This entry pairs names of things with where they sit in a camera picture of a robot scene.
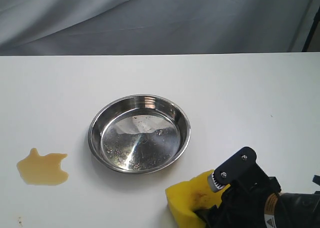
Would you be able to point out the round stainless steel dish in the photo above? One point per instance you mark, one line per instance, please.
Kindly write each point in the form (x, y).
(139, 134)

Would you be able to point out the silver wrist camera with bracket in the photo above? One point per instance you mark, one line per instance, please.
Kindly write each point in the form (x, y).
(240, 170)

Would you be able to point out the grey backdrop cloth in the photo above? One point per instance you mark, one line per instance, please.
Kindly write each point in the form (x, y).
(144, 27)

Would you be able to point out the yellow sponge block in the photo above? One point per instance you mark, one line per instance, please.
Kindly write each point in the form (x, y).
(187, 197)

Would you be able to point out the black stand pole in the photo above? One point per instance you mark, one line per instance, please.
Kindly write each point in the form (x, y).
(312, 30)

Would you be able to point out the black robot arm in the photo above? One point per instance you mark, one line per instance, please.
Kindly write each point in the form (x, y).
(297, 210)

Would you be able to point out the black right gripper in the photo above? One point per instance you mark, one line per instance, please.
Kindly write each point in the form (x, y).
(245, 205)

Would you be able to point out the brown liquid spill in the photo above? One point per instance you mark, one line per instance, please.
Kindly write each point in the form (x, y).
(45, 170)

